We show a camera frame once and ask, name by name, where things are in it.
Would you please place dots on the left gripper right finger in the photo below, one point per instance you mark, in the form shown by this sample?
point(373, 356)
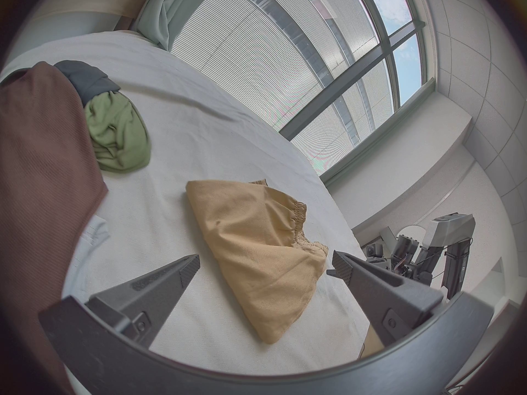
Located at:
point(387, 303)

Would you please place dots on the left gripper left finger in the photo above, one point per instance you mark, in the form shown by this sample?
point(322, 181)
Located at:
point(152, 298)

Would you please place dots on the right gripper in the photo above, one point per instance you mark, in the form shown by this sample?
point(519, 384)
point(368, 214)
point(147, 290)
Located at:
point(381, 264)

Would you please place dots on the yellow shorts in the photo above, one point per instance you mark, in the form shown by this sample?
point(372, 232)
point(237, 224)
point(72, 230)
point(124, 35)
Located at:
point(255, 245)

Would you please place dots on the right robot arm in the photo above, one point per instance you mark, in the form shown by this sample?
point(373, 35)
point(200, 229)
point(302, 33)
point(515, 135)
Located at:
point(451, 228)

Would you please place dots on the bed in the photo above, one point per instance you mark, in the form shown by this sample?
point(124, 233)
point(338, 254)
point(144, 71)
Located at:
point(206, 138)

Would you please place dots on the white garment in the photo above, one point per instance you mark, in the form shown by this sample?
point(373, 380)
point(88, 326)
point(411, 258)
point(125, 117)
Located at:
point(94, 237)

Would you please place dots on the green garment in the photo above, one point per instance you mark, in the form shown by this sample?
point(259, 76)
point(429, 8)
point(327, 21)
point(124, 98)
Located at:
point(119, 138)

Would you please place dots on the brown shorts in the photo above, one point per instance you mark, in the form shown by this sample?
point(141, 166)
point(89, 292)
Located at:
point(41, 171)

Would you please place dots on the window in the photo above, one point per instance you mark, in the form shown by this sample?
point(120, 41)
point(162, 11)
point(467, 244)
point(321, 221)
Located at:
point(288, 56)

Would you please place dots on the black garment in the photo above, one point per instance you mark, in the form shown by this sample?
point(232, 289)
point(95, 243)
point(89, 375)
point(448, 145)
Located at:
point(84, 78)

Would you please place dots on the grey-green curtain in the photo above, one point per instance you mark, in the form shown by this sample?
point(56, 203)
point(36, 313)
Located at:
point(164, 15)

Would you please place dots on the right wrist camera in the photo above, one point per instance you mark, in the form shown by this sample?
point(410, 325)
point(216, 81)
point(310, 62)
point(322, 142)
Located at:
point(373, 250)

